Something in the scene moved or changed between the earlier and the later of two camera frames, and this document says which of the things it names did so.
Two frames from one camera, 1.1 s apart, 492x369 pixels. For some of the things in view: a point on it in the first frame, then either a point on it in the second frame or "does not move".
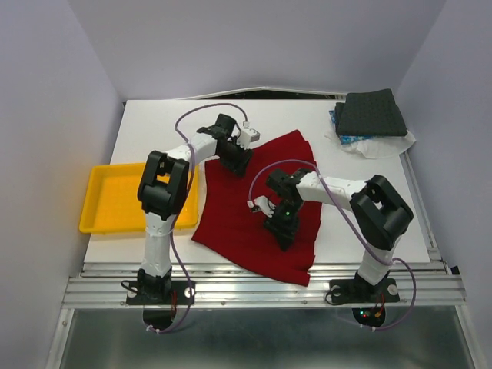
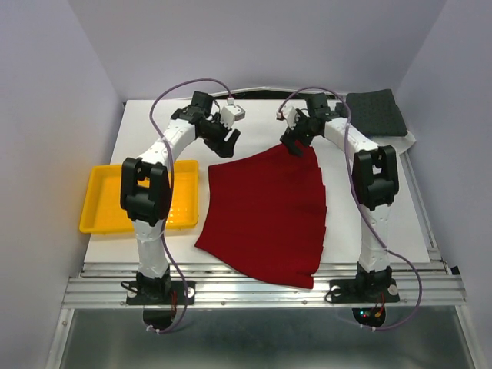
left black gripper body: x=232 y=153 -> x=215 y=131
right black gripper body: x=284 y=216 -> x=303 y=130
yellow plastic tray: x=113 y=204 does not move
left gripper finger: x=239 y=168 -> x=225 y=148
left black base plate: x=160 y=299 does not move
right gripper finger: x=285 y=238 -> x=291 y=147
